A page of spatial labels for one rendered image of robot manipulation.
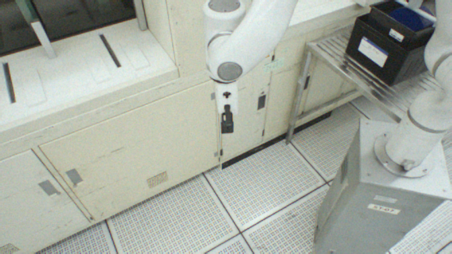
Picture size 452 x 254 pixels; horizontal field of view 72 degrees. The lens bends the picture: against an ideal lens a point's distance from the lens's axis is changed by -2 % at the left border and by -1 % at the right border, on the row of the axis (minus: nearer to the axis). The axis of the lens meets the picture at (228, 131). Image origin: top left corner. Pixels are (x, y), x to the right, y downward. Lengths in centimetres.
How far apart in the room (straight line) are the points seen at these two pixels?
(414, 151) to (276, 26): 68
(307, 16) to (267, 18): 100
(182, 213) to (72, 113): 87
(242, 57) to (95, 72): 82
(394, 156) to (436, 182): 15
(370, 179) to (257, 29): 70
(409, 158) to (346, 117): 126
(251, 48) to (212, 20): 10
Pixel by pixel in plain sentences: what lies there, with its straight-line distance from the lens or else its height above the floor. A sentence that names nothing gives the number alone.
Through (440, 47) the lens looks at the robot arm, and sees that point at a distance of 94.
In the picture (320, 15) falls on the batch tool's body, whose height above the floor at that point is 87.
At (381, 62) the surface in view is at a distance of 144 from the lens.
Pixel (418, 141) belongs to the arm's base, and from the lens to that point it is 108.
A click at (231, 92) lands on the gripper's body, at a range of 71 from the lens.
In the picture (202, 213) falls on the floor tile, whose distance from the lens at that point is 181.
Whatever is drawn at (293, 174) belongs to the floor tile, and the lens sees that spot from 196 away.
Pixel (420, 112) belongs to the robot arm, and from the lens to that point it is 102.
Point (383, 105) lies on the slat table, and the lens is 136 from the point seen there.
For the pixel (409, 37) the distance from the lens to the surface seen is 138.
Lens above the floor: 163
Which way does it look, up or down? 50 degrees down
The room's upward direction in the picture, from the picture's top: straight up
